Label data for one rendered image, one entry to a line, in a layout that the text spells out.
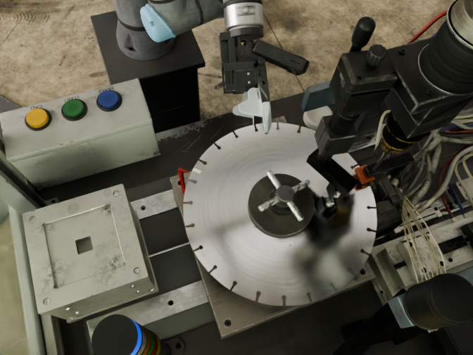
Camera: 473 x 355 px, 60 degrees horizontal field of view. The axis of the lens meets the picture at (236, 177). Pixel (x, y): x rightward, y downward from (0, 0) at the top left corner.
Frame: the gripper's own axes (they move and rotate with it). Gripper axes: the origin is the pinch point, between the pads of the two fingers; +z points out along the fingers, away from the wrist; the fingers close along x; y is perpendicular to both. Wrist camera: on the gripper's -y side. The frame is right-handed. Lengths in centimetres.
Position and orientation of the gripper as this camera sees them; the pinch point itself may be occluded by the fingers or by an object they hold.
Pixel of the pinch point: (264, 132)
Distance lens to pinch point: 84.0
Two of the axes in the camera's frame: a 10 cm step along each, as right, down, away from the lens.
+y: -9.9, 1.0, -0.8
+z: 0.9, 9.9, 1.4
